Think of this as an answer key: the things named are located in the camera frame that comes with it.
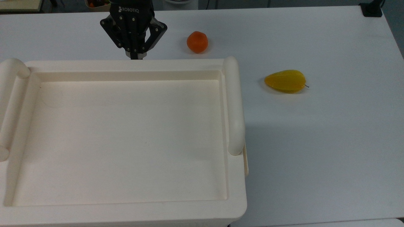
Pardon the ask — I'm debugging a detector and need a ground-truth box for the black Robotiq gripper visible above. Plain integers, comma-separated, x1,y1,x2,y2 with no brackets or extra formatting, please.
100,0,168,60

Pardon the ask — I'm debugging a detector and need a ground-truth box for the bin with toy fruit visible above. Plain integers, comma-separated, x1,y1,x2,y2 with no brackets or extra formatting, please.
85,0,111,12

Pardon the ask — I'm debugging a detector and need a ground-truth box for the orange toy mandarin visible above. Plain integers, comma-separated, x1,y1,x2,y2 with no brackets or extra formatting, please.
186,31,209,54

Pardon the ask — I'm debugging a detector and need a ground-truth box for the cream plastic tray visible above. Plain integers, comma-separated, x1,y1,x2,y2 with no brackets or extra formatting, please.
0,56,250,227

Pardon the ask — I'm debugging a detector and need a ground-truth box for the wooden board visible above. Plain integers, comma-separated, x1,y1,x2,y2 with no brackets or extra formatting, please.
0,0,43,13

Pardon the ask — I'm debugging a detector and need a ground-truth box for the yellow toy starfruit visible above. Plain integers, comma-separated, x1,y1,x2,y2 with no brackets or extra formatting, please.
264,69,310,94

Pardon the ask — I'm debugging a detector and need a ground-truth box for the black clamp base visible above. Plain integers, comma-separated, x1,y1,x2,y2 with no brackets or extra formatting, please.
359,0,384,18

